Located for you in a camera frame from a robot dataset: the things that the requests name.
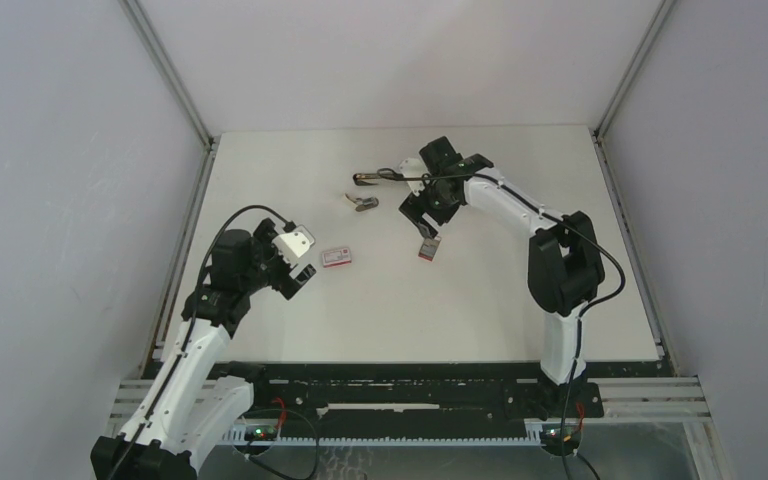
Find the white slotted cable duct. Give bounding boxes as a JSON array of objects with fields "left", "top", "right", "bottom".
[{"left": 208, "top": 423, "right": 544, "bottom": 448}]

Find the controller board with wires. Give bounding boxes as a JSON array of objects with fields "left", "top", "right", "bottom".
[
  {"left": 540, "top": 401, "right": 601, "bottom": 479},
  {"left": 235, "top": 397, "right": 320, "bottom": 480}
]

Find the right controller board with wires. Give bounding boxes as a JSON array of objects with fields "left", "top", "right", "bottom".
[{"left": 540, "top": 401, "right": 601, "bottom": 479}]

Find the black camera cable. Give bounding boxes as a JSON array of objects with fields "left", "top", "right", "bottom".
[
  {"left": 375, "top": 166, "right": 627, "bottom": 425},
  {"left": 102, "top": 205, "right": 297, "bottom": 480}
]

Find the staple box tray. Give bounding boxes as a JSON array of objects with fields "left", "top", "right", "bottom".
[{"left": 418, "top": 237, "right": 441, "bottom": 262}]

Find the left controller board with wires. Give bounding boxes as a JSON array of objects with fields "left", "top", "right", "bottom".
[{"left": 235, "top": 397, "right": 320, "bottom": 480}]

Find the red white staple box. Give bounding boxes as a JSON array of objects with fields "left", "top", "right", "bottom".
[{"left": 320, "top": 247, "right": 352, "bottom": 268}]

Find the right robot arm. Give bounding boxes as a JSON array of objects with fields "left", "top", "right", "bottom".
[{"left": 383, "top": 137, "right": 605, "bottom": 416}]

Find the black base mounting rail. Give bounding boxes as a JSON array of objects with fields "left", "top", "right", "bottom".
[{"left": 208, "top": 361, "right": 673, "bottom": 440}]

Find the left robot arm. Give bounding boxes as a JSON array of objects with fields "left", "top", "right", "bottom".
[{"left": 90, "top": 219, "right": 316, "bottom": 479}]

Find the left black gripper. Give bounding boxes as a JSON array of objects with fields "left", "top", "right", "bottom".
[{"left": 240, "top": 219, "right": 314, "bottom": 299}]

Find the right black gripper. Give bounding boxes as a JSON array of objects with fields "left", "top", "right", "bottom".
[{"left": 402, "top": 175, "right": 463, "bottom": 238}]

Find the right black camera cable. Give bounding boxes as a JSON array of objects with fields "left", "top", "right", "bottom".
[{"left": 375, "top": 166, "right": 627, "bottom": 425}]

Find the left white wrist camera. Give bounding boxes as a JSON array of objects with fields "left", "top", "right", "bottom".
[{"left": 271, "top": 225, "right": 315, "bottom": 264}]

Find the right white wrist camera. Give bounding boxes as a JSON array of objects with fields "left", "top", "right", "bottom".
[{"left": 398, "top": 158, "right": 428, "bottom": 196}]

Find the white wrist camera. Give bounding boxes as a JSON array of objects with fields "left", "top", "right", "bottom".
[
  {"left": 398, "top": 158, "right": 428, "bottom": 196},
  {"left": 271, "top": 225, "right": 315, "bottom": 264}
]

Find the left black camera cable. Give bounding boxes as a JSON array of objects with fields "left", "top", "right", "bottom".
[{"left": 102, "top": 205, "right": 297, "bottom": 480}]

